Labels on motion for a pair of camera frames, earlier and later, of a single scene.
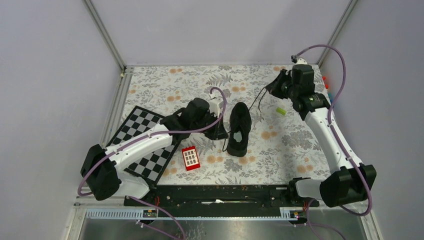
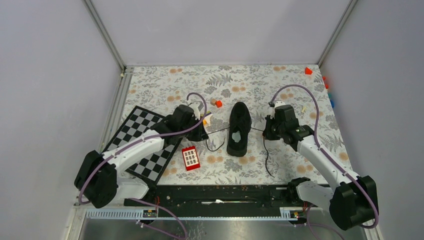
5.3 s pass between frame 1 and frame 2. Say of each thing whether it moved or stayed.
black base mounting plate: stayed
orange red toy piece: stayed
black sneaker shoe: stayed
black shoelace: moved
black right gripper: moved
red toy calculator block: stayed
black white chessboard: stayed
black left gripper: moved
